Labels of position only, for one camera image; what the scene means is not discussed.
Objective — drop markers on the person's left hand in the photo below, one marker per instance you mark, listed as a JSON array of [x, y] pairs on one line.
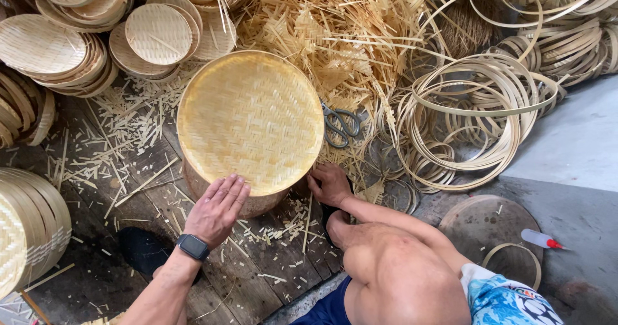
[[212, 216]]

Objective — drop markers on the person's right hand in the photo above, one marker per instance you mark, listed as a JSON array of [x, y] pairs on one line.
[[333, 186]]

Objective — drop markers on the person's right fingers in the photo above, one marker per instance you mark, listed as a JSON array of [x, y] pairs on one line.
[[316, 177]]

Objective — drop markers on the round woven bamboo tray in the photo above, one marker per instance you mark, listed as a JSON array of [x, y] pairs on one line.
[[250, 122]]

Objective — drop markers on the black shoe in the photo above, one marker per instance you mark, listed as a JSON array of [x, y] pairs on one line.
[[142, 250], [328, 214]]

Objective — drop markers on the tan cylindrical work stand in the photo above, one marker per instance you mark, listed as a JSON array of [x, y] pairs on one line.
[[263, 204]]

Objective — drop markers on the grey metal scissors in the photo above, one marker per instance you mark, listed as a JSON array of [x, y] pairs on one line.
[[340, 122]]

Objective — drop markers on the wooden plank platform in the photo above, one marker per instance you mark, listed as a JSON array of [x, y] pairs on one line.
[[251, 276]]

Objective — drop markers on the person's right leg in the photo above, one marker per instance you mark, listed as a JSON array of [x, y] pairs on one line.
[[400, 276]]

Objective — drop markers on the dark blue shorts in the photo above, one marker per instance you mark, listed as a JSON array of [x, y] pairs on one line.
[[328, 310]]

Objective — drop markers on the black smartwatch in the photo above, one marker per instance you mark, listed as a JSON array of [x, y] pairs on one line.
[[193, 246]]

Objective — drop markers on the pile of bamboo strip offcuts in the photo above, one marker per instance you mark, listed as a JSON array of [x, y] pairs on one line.
[[333, 35]]

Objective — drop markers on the round wooden board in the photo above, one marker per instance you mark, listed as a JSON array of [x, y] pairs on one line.
[[475, 223]]

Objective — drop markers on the heap of bamboo hoops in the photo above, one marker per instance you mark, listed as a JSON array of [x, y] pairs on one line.
[[478, 107]]

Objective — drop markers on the scattered bamboo scraps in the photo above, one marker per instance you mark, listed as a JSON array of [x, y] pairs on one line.
[[120, 136]]

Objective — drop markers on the brown fibre bundle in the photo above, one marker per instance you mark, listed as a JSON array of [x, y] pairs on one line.
[[466, 25]]

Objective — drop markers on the blue white patterned shirt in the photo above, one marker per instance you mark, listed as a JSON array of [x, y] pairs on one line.
[[507, 301]]

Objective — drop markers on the white red-tipped glue bottle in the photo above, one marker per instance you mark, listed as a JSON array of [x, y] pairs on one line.
[[536, 238]]

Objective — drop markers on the stacks of woven bamboo discs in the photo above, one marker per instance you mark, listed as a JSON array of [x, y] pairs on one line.
[[67, 49]]

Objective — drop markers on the stack of rimmed woven baskets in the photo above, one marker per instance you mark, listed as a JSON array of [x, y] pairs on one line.
[[29, 228]]

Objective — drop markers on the stack of curved bamboo bands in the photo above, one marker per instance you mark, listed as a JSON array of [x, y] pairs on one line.
[[21, 107]]

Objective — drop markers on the thin wooden stick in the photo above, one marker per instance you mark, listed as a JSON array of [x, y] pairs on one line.
[[36, 308]]

